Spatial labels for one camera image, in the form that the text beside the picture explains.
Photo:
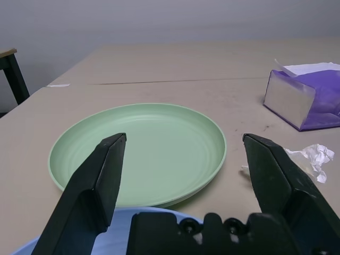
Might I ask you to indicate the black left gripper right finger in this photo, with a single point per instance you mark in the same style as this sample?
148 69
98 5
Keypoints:
279 180

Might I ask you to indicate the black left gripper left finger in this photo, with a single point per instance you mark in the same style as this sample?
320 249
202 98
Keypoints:
87 191

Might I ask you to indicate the white tissue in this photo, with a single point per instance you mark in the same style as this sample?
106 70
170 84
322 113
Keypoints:
318 156

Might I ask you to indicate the blue plastic plate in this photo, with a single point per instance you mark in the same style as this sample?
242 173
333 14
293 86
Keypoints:
119 239

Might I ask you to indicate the purple tissue pack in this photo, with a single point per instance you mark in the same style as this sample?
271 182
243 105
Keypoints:
318 106

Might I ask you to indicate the green plastic plate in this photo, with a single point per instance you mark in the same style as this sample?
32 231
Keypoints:
164 148

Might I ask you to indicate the white tape strip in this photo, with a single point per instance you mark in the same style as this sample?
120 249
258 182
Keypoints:
58 85

